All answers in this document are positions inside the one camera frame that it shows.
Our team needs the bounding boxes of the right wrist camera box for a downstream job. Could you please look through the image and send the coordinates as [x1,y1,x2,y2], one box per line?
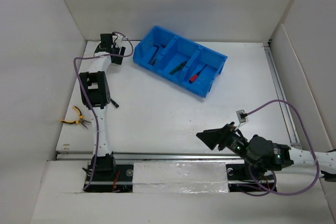
[236,110,248,130]

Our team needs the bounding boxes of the red-handled screwdriver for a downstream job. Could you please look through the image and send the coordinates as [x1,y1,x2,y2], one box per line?
[189,64,207,83]

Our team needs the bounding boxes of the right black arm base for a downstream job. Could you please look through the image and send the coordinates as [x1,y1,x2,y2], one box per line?
[226,163,277,193]

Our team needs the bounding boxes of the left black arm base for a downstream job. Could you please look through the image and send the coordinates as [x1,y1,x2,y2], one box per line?
[82,154,134,193]

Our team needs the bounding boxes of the aluminium front rail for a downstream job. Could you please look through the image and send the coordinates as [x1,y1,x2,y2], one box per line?
[57,152,241,161]

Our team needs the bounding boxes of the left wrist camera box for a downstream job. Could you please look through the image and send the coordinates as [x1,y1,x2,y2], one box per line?
[112,33,126,48]

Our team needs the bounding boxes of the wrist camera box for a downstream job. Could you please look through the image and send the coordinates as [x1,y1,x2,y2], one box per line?
[236,110,248,130]
[112,33,126,48]

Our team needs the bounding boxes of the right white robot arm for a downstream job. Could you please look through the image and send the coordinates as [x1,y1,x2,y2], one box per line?
[196,122,335,182]

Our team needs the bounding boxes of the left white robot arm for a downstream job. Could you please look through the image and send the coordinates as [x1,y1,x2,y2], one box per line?
[79,32,125,180]

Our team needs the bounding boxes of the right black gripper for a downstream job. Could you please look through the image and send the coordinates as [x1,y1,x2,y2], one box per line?
[195,121,255,165]

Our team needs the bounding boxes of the yellow-handled needle-nose pliers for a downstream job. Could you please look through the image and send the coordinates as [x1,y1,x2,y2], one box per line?
[60,105,91,129]

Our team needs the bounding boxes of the blue three-compartment plastic bin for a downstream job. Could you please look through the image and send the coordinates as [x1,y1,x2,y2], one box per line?
[133,26,228,98]

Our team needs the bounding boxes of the aluminium side rail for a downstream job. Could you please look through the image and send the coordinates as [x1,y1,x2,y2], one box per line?
[263,44,301,149]

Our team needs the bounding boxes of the green-handled cutting pliers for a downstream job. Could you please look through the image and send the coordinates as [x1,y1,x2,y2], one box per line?
[169,61,187,75]

